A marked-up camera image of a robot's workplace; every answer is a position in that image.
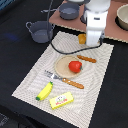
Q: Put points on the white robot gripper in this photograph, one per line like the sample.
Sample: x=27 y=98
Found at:
x=95 y=16

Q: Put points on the blue-grey saucepan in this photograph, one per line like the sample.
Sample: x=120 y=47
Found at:
x=68 y=11

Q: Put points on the red toy tomato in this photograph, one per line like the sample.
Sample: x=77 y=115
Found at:
x=75 y=66

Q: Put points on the orange toy bread loaf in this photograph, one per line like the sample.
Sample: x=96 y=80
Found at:
x=82 y=38

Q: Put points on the pink toy stove top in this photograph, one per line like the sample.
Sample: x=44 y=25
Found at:
x=112 y=30

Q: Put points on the white bowl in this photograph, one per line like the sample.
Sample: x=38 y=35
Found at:
x=122 y=14

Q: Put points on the round wooden plate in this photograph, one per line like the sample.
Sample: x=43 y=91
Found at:
x=62 y=69

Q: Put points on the yellow toy butter box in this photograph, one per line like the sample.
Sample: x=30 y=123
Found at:
x=61 y=100

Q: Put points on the yellow toy banana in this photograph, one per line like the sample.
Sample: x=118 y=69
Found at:
x=45 y=92

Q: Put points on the toy knife wooden handle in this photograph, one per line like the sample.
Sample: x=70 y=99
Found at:
x=87 y=58

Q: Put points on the blue-grey two-handled pot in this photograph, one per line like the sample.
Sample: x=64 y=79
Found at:
x=41 y=31

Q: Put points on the toy fork wooden handle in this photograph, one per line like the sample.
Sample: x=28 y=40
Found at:
x=65 y=80

